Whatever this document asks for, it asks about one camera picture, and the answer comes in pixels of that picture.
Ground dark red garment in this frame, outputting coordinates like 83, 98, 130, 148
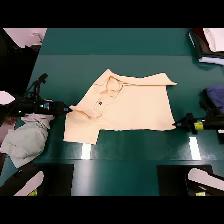
193, 27, 208, 43

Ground white garment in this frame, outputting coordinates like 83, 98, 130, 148
202, 27, 224, 53

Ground pink garment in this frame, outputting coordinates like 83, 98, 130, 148
20, 113, 56, 130

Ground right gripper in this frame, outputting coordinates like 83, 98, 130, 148
173, 112, 196, 135

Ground pale blue garment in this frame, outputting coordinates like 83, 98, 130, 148
198, 55, 224, 67

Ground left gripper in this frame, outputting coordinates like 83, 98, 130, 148
49, 100, 74, 117

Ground pale green garment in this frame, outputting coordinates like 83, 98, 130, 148
0, 121, 51, 169

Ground navy garment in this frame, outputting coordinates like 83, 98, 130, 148
203, 83, 224, 116

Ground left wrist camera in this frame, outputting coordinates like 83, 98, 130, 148
25, 72, 50, 100

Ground cream polo shirt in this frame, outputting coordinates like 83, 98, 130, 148
63, 68, 178, 146

